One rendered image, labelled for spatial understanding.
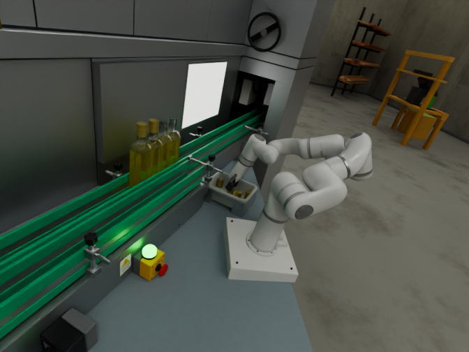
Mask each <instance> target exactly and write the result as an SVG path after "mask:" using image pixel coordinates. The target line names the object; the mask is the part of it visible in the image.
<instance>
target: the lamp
mask: <svg viewBox="0 0 469 352"><path fill-rule="evenodd" d="M156 255H157V248H156V247H155V246H154V245H152V244H148V245H146V246H145V247H144V248H143V250H142V257H143V258H144V259H146V260H151V259H154V258H155V257H156Z"/></svg>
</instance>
